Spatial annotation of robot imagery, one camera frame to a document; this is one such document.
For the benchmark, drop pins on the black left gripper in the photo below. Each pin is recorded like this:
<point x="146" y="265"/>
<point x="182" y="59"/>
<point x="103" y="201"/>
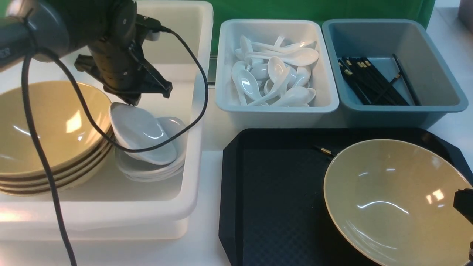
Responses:
<point x="117" y="60"/>

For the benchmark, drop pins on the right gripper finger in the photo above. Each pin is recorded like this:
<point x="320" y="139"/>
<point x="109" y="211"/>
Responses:
<point x="463" y="203"/>

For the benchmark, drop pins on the white square sauce dish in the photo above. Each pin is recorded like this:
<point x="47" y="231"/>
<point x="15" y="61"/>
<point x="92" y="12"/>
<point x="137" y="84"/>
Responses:
<point x="136" y="128"/>

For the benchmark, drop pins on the beige noodle bowl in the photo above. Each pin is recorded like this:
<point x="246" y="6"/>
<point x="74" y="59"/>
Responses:
<point x="393" y="201"/>

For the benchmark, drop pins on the black chopstick gold band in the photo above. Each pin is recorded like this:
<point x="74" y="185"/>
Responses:
<point x="324" y="151"/>

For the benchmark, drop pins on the white ceramic soup spoon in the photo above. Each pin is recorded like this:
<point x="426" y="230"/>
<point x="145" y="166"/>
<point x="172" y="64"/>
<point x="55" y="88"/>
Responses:
<point x="282" y="77"/>

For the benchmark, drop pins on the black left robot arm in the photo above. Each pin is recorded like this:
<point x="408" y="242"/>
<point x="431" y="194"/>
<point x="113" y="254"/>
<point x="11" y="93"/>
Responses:
<point x="60" y="26"/>

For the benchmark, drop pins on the top stacked beige bowl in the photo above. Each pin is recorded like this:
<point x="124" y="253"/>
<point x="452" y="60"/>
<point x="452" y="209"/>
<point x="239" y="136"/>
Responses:
<point x="63" y="129"/>

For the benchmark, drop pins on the stacked beige bowl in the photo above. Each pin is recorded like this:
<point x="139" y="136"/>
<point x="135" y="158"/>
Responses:
<point x="63" y="129"/>
<point x="74" y="168"/>
<point x="70" y="183"/>
<point x="74" y="175"/>

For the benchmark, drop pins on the bottom stacked beige bowl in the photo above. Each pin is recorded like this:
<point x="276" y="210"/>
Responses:
<point x="70" y="183"/>

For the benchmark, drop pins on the stack of white dishes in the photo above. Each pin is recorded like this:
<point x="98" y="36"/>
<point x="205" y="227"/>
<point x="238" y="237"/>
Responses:
<point x="140" y="170"/>

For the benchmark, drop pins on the large white plastic tub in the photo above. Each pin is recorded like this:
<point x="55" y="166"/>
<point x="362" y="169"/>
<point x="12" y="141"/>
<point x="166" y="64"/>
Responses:
<point x="109" y="205"/>

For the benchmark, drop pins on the single black chopstick in bin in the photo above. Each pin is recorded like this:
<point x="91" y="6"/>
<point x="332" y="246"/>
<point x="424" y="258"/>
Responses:
<point x="409" y="86"/>

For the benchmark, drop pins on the bundle of black chopsticks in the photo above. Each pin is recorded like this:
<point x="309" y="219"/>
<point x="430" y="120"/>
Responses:
<point x="370" y="86"/>

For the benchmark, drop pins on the pile of white spoons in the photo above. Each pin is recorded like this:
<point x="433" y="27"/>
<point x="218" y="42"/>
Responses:
<point x="265" y="71"/>

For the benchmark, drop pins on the white spoon bin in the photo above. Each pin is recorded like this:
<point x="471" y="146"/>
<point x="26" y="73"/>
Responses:
<point x="321" y="80"/>

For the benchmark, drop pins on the grey-blue chopstick bin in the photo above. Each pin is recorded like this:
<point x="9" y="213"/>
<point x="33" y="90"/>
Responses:
<point x="386" y="43"/>

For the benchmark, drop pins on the black serving tray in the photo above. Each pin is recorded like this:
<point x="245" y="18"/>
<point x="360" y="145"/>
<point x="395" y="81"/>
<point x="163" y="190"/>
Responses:
<point x="272" y="209"/>

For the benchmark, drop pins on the green backdrop cloth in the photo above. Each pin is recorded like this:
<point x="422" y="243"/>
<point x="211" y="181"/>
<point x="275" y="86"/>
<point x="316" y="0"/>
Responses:
<point x="318" y="11"/>

